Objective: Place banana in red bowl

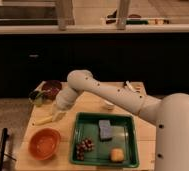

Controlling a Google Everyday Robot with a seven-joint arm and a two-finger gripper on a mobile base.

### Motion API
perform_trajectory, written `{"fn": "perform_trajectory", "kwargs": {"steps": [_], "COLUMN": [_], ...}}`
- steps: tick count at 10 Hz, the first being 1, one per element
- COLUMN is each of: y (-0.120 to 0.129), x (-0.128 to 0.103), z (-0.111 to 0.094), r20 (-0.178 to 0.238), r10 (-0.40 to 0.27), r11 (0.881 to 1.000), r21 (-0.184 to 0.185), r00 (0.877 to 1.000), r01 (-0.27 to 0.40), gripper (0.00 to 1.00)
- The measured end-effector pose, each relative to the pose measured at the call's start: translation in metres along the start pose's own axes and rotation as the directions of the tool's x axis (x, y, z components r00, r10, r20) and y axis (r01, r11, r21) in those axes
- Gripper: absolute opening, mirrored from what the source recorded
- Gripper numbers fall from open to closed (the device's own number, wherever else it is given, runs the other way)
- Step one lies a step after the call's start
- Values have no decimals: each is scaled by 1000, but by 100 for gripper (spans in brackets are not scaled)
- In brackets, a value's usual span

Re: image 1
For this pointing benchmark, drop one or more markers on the yellow bread roll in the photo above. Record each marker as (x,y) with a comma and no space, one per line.
(116,155)

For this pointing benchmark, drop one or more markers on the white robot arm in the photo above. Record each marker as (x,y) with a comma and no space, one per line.
(170,115)

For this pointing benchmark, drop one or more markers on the yellow banana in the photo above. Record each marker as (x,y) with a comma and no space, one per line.
(43,121)

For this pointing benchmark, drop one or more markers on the purple grape bunch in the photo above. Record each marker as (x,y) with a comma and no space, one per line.
(86,145)

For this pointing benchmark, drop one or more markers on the orange red bowl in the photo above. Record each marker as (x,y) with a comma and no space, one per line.
(44,143)

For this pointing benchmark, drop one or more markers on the green vegetable toy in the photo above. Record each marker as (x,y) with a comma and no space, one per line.
(36,98)

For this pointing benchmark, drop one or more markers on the blue sponge block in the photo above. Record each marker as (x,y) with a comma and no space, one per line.
(105,130)

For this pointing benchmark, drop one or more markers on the green plastic tray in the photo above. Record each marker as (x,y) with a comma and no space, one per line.
(123,137)

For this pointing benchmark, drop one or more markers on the black stand with cables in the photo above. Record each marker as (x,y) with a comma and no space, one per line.
(3,140)

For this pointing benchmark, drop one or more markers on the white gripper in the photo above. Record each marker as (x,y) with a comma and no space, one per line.
(56,113)

